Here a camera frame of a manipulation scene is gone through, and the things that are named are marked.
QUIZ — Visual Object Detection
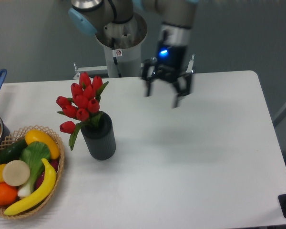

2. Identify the beige round disc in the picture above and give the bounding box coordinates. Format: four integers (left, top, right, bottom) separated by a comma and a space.
2, 160, 31, 187

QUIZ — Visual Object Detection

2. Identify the green cucumber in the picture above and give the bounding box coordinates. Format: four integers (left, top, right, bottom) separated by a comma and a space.
0, 139, 27, 165

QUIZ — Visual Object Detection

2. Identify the red tulip bouquet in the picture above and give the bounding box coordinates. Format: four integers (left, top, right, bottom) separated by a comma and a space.
56, 72, 109, 150

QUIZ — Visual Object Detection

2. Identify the white metal frame bracket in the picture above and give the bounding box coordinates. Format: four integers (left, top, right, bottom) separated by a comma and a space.
73, 54, 195, 80

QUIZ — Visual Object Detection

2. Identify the orange fruit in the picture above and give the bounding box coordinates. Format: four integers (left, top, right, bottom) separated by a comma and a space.
0, 183, 18, 206

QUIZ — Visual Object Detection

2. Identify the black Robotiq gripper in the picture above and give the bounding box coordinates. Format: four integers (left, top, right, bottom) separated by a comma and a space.
141, 41, 194, 108

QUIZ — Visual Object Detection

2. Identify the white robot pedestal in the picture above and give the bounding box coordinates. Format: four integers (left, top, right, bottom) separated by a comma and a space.
96, 13, 147, 78

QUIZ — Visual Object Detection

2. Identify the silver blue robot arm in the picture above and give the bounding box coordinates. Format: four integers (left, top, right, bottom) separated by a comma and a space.
68, 0, 198, 107

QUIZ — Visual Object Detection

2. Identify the dark grey ribbed vase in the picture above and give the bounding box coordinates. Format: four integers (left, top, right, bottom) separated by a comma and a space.
81, 113, 116, 161

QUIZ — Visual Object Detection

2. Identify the yellow banana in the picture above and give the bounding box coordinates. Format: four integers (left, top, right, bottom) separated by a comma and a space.
4, 158, 56, 216

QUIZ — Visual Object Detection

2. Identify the purple red vegetable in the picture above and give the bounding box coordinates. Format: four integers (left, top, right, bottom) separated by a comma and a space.
35, 159, 59, 190

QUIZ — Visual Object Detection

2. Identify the green bok choy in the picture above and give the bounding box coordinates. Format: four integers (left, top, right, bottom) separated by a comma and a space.
18, 141, 51, 198

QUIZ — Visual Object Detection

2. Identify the woven wicker basket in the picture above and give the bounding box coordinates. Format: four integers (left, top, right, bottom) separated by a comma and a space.
0, 125, 65, 219

